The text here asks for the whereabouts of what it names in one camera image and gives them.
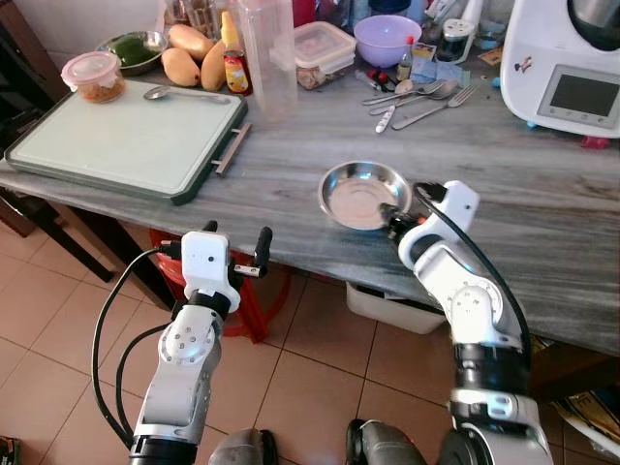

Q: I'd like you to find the steel spoon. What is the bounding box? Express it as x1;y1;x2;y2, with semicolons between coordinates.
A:
368;82;462;116
362;79;448;107
143;85;233;106

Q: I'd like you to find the steel bowl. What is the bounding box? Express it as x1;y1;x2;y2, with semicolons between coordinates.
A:
97;31;169;78

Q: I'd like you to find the white kitchen machine with screen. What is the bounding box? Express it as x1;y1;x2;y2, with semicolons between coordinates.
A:
500;0;620;139

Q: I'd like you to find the white green-rimmed cutting board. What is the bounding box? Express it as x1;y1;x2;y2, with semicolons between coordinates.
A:
4;89;253;206

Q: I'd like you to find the steel fork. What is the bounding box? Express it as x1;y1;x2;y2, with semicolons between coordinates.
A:
392;84;481;131

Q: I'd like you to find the white plastic box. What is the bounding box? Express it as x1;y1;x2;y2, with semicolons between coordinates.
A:
345;281;450;336

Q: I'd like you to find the square clear-lidded food container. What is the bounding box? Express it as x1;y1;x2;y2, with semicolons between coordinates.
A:
294;21;357;91

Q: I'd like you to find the blue cloth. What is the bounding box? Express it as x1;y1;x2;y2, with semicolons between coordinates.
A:
412;58;472;89

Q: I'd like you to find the purple plastic bowl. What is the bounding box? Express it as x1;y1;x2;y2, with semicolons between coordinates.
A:
354;15;423;69

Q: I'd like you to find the pink-lidded food container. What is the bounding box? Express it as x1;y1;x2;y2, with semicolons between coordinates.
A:
61;50;127;105

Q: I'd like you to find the round steel plate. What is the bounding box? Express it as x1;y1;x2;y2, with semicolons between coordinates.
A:
319;161;414;232

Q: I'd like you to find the tall clear plastic pitcher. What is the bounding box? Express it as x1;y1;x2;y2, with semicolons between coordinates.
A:
235;0;299;123

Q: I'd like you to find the green pepper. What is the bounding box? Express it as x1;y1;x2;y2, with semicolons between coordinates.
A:
107;35;147;67

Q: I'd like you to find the small dark red-capped bottle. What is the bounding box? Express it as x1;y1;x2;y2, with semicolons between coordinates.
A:
397;36;417;84

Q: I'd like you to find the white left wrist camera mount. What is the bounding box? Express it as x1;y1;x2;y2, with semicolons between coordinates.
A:
181;231;240;311

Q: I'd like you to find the yellow mango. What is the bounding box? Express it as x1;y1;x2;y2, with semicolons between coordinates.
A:
161;46;202;88
201;41;229;93
168;24;216;61

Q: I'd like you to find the yellow printed bag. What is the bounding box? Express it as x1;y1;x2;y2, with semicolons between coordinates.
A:
550;386;620;449

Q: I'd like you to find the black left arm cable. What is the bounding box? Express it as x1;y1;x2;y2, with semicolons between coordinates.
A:
91;245;187;449

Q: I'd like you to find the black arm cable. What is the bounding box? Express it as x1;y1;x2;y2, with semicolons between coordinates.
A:
91;245;187;449
413;183;533;371

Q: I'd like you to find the white-handled knife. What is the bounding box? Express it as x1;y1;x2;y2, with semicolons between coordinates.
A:
375;102;399;135

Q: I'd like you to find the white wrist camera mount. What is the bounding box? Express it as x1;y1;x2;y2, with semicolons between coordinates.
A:
399;180;481;268
181;231;240;311

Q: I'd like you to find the yellow-capped sauce bottle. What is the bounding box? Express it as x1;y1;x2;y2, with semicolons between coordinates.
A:
221;12;254;96

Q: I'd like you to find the grey left robot leg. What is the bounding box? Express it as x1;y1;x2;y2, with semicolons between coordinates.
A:
207;426;283;465

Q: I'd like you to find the red plastic stool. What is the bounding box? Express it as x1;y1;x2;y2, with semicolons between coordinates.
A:
149;228;293;346

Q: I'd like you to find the dark wooden bench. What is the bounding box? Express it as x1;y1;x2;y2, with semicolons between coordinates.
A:
0;184;177;313

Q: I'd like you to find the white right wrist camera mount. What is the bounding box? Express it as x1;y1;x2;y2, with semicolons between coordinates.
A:
399;180;481;268

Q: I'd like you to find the grey right robot leg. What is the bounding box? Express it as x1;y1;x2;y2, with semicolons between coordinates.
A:
345;418;429;465

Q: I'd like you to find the grey robot leg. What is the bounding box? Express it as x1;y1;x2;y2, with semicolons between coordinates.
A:
345;418;429;465
207;426;283;465

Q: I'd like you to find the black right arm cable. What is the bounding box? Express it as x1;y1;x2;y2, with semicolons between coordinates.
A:
413;183;533;371

